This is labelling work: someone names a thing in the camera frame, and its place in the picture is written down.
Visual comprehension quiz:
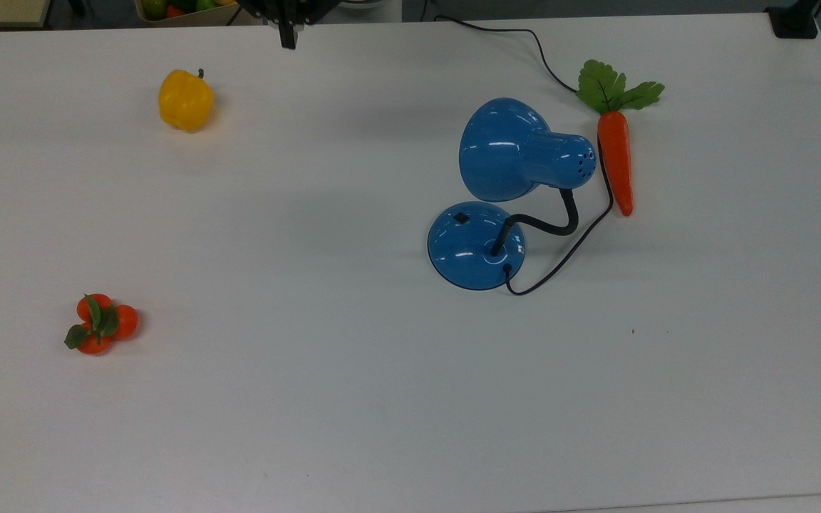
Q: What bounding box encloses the black lamp power cable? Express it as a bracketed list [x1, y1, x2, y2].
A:
[433, 14, 615, 296]

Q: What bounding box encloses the black clamped camera pole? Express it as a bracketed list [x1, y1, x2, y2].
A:
[765, 0, 821, 40]

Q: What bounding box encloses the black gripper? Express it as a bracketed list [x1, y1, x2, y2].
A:
[238, 0, 341, 50]

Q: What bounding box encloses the orange toy carrot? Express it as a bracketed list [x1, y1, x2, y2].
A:
[577, 59, 666, 217]

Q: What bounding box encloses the blue desk lamp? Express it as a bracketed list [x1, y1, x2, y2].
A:
[427, 97, 598, 291]

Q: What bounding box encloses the beige fruit basket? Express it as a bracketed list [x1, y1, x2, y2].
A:
[134, 0, 254, 28]

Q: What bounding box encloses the toy tangerine bunch with leaves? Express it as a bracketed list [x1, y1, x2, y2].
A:
[63, 293, 139, 356]

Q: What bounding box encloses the yellow toy bell pepper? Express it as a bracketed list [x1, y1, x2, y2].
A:
[158, 68, 215, 133]

